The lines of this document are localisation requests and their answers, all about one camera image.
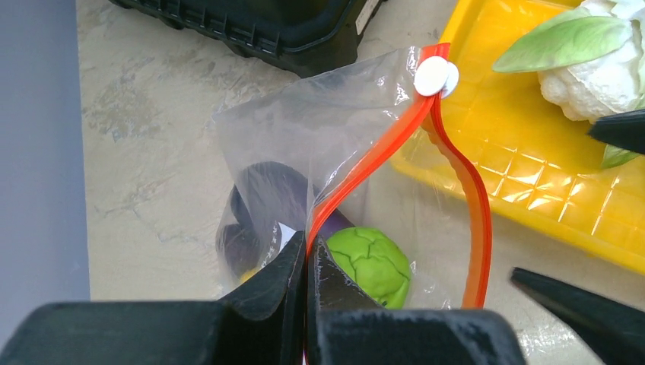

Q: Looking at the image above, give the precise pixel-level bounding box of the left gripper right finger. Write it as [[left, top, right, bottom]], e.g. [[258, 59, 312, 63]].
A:
[[306, 239, 526, 364]]

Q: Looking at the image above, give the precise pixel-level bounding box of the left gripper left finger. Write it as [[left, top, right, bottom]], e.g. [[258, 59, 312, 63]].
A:
[[1, 232, 306, 364]]

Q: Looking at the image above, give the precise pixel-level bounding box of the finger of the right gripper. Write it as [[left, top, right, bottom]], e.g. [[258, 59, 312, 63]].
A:
[[587, 109, 644, 154], [510, 268, 644, 364]]

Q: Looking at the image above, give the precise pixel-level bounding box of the green wrinkled guava toy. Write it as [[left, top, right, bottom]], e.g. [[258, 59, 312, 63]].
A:
[[327, 227, 411, 309]]

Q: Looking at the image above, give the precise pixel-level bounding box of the purple eggplant toy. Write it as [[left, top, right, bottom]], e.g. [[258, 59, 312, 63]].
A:
[[216, 161, 322, 283]]

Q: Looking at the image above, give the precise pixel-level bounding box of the clear zip top bag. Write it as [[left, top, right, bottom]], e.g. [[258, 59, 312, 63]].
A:
[[212, 43, 492, 364]]

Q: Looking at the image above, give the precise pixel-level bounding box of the yellow corn toy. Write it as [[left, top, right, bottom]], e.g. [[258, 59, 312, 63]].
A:
[[239, 268, 261, 284]]

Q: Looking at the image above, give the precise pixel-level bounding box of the white cauliflower toy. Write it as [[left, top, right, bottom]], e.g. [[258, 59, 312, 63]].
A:
[[492, 0, 645, 170]]

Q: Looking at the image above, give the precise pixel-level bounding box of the black plastic toolbox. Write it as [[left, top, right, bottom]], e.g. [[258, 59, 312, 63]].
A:
[[115, 0, 381, 78]]

